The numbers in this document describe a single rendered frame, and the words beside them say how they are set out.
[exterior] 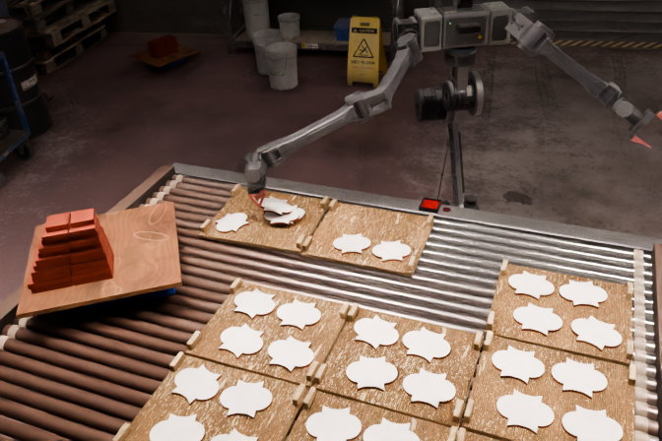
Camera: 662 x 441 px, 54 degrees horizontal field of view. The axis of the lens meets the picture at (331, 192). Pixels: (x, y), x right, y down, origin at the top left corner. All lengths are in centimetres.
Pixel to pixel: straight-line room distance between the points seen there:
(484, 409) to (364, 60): 447
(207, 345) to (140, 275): 34
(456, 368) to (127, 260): 113
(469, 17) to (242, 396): 178
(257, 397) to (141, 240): 78
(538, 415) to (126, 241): 145
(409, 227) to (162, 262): 90
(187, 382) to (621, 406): 118
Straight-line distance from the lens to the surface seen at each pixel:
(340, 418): 181
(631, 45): 716
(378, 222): 249
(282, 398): 188
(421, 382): 189
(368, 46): 593
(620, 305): 225
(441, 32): 285
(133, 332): 221
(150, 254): 230
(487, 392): 190
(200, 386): 194
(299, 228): 248
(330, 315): 210
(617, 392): 198
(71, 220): 216
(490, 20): 290
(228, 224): 254
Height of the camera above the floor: 236
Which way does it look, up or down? 32 degrees down
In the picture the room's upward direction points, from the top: 4 degrees counter-clockwise
